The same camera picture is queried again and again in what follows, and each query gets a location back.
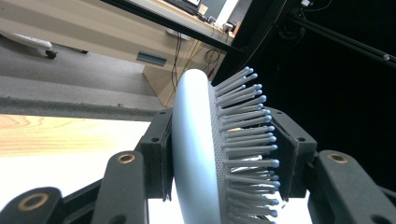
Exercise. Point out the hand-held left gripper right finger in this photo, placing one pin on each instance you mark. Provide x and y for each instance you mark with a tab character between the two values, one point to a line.
292	149

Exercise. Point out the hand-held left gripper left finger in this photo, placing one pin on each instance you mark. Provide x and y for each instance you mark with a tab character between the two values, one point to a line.
157	149

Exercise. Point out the light blue hairbrush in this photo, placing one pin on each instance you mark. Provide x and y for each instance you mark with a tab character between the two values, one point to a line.
193	140

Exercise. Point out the black curtain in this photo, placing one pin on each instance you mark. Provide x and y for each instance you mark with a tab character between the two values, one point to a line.
342	109

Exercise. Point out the wooden table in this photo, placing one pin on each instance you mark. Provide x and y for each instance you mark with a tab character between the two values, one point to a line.
62	133

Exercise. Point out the white power strip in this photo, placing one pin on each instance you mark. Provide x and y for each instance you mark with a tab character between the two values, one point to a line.
178	33

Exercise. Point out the wooden desk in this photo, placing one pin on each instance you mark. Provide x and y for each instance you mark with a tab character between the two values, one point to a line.
93	28

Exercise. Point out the dark monitor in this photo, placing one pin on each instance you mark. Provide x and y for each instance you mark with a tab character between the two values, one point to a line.
186	3

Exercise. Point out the chair base with caster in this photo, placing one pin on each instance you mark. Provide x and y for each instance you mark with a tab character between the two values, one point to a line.
28	42

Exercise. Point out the black horizontal frame bar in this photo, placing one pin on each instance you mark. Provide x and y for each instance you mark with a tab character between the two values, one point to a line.
174	23

